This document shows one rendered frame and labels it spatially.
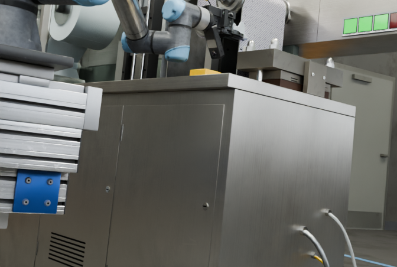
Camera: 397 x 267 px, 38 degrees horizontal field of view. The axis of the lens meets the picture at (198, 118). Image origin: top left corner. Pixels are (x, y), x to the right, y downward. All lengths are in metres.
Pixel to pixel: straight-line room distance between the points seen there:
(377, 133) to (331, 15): 6.20
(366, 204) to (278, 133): 6.51
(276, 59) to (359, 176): 6.30
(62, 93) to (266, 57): 0.87
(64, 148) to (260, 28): 1.13
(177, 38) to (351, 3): 0.70
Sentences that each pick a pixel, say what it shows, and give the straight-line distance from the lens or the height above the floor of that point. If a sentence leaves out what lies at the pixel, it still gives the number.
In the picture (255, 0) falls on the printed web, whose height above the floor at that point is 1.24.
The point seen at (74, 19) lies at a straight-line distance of 2.83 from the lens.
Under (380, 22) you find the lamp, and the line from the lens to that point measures 2.09.
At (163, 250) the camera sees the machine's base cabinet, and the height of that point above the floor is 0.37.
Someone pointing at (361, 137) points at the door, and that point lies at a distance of 8.10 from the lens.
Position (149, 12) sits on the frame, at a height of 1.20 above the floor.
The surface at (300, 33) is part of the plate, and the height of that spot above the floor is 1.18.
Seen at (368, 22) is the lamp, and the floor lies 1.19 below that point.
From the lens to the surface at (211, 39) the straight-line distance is 1.93.
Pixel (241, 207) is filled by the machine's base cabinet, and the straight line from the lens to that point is 1.66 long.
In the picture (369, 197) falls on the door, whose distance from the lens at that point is 8.27.
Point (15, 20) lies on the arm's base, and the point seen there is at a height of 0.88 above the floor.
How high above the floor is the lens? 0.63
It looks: 5 degrees up
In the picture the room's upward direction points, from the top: 6 degrees clockwise
